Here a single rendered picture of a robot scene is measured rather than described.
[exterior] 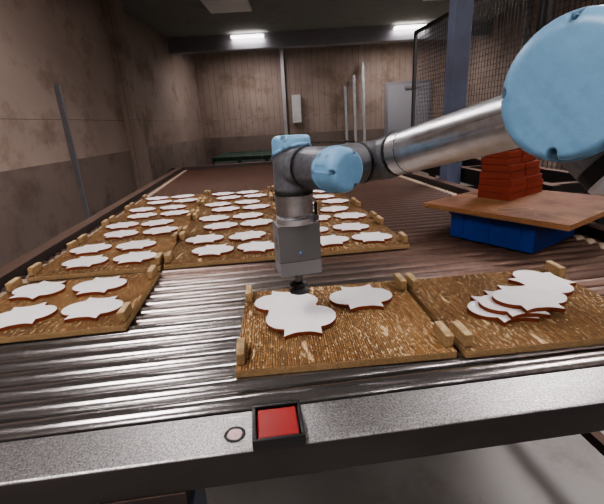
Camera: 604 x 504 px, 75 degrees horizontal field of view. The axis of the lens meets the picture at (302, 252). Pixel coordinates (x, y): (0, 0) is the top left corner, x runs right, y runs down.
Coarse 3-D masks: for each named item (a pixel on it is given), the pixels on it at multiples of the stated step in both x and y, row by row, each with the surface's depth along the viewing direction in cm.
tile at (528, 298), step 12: (504, 288) 90; (516, 288) 90; (528, 288) 90; (540, 288) 89; (504, 300) 85; (516, 300) 84; (528, 300) 84; (540, 300) 84; (552, 300) 83; (564, 300) 83; (528, 312) 80; (564, 312) 80
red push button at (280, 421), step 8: (280, 408) 62; (288, 408) 61; (264, 416) 60; (272, 416) 60; (280, 416) 60; (288, 416) 60; (296, 416) 60; (264, 424) 58; (272, 424) 58; (280, 424) 58; (288, 424) 58; (296, 424) 58; (264, 432) 57; (272, 432) 57; (280, 432) 57; (288, 432) 57; (296, 432) 57
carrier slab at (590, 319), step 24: (408, 288) 101; (432, 288) 100; (456, 288) 99; (480, 288) 98; (576, 288) 95; (432, 312) 87; (456, 312) 87; (552, 312) 85; (576, 312) 84; (600, 312) 84; (480, 336) 77; (504, 336) 77; (528, 336) 76; (552, 336) 76; (576, 336) 75; (600, 336) 75
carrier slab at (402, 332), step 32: (320, 288) 103; (384, 288) 101; (256, 320) 88; (352, 320) 86; (384, 320) 85; (416, 320) 84; (256, 352) 76; (288, 352) 75; (320, 352) 75; (352, 352) 74; (384, 352) 74; (416, 352) 73; (448, 352) 73
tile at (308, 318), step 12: (276, 312) 87; (288, 312) 87; (300, 312) 87; (312, 312) 87; (324, 312) 86; (276, 324) 83; (288, 324) 83; (300, 324) 83; (312, 324) 82; (324, 324) 82; (288, 336) 80
